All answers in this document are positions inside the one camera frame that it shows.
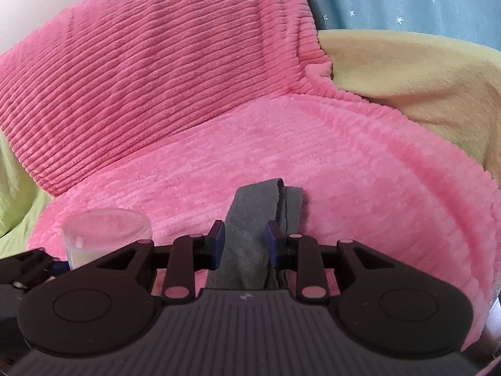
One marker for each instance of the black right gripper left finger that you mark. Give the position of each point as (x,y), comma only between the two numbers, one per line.
(186,256)

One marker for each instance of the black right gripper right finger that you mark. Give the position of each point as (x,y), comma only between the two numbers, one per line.
(301,254)

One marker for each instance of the grey felt cloth strip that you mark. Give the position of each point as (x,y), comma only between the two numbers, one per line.
(245,260)

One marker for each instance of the clear plastic cup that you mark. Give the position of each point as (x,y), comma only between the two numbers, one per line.
(92,234)

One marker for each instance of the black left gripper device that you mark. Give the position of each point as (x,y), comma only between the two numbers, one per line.
(31,268)

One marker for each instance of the light green sheet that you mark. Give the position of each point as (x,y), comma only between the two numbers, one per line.
(22,202)

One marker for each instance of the yellow fleece blanket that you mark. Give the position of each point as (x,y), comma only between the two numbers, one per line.
(449,86)

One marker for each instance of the blue star-patterned fabric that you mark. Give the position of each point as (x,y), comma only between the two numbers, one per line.
(476,21)

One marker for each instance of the pink corduroy blanket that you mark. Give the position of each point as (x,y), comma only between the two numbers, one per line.
(168,107)

